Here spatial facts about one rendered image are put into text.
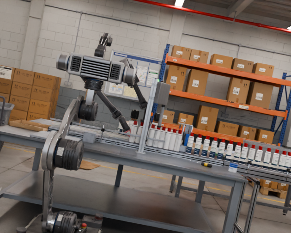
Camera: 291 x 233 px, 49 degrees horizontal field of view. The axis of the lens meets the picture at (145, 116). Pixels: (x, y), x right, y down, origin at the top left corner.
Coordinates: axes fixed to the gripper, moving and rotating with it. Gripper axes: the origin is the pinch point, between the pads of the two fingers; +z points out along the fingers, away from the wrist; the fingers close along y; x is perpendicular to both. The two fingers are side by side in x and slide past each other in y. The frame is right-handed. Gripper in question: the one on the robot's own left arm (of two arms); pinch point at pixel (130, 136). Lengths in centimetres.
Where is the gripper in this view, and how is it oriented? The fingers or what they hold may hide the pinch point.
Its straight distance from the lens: 300.2
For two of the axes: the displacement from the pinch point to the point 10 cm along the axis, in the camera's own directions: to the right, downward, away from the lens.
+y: -0.7, -1.1, 9.9
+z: 4.4, 8.9, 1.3
